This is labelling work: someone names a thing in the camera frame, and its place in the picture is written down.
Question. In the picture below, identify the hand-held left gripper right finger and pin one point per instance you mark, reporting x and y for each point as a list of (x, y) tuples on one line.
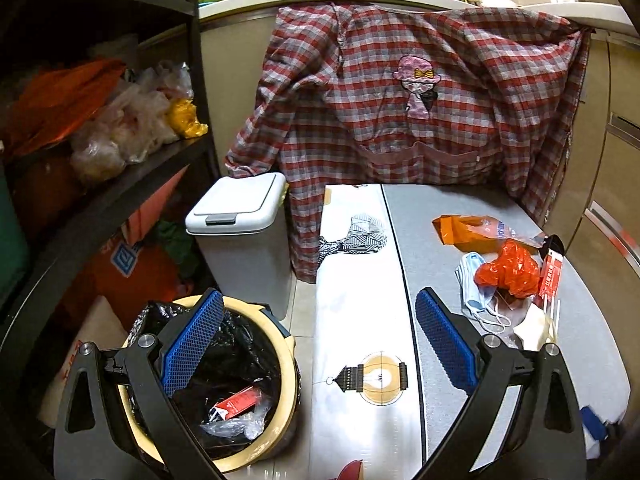
[(445, 340)]

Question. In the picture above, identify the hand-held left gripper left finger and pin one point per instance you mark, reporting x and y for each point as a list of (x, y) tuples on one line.
[(195, 340)]

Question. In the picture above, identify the round yellow trash bin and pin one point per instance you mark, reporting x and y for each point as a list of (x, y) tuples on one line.
[(286, 360)]

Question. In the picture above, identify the black bin liner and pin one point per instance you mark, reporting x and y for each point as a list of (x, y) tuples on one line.
[(240, 340)]

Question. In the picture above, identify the blue face mask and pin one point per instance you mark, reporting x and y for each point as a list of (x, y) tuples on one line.
[(470, 280)]

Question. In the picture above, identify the red packet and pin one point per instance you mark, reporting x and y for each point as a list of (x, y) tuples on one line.
[(237, 402)]

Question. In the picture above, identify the white printed table mat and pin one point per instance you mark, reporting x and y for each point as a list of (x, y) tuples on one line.
[(360, 310)]

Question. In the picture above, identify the cream paper wrapper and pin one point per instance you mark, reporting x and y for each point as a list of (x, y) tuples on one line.
[(535, 325)]

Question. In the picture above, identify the red plastic bag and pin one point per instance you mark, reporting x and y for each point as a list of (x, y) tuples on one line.
[(510, 270)]

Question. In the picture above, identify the clear plastic wrapper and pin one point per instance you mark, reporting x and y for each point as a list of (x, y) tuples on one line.
[(235, 430)]

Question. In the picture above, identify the orange printed bag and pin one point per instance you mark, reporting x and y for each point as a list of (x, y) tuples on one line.
[(125, 270)]

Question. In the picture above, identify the green plastic bag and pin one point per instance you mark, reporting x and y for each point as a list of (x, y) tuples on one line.
[(172, 242)]

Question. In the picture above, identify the white lidded bin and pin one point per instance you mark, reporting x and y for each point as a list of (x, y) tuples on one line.
[(240, 250)]

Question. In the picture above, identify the brown cardboard box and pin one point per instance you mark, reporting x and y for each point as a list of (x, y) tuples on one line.
[(95, 325)]

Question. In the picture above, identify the orange snack wrapper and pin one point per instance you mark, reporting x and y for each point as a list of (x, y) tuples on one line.
[(455, 227)]

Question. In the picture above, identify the red chopstick sleeve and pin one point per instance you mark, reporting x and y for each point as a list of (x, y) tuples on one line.
[(550, 275)]

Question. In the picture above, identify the grey textured table mat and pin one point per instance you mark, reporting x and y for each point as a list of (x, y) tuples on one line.
[(425, 200)]

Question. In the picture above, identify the small blue plastic object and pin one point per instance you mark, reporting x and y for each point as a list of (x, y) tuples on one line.
[(592, 420)]

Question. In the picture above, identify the black shelf rack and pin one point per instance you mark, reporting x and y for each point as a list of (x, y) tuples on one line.
[(125, 185)]

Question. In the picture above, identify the green plastic crate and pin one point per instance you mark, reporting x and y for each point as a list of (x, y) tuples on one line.
[(10, 240)]

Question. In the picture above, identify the yellow plastic bag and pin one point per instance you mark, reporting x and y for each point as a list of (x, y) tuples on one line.
[(185, 117)]

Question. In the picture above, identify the beige kitchen cabinet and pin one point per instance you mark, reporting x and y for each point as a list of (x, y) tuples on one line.
[(600, 170)]

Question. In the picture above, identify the clear plastic bags bundle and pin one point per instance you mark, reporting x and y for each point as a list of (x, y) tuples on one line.
[(125, 120)]

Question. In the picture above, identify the red plaid shirt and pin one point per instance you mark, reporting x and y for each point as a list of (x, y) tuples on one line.
[(375, 110)]

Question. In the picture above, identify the orange plastic bag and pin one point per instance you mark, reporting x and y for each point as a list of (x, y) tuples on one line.
[(55, 95)]

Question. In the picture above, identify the white dish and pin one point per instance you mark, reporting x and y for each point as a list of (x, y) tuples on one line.
[(495, 1)]

